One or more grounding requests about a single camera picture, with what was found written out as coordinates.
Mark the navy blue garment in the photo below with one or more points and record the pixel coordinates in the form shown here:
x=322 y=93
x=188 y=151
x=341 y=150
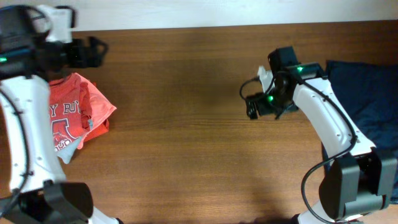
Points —
x=368 y=93

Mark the grey folded shirt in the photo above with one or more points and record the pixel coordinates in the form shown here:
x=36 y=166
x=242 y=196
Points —
x=66 y=152

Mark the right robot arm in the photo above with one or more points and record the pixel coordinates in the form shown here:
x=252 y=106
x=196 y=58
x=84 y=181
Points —
x=354 y=179

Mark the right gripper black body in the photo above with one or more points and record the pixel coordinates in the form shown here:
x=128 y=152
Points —
x=271 y=103

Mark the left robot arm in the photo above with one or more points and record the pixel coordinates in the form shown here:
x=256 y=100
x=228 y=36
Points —
x=40 y=192

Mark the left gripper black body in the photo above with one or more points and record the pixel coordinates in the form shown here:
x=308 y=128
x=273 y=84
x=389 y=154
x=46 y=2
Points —
x=70 y=56

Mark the salmon folded shirt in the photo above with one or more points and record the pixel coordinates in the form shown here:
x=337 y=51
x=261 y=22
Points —
x=101 y=110

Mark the orange-red t-shirt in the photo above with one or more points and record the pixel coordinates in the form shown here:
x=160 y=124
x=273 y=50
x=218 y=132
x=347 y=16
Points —
x=69 y=110

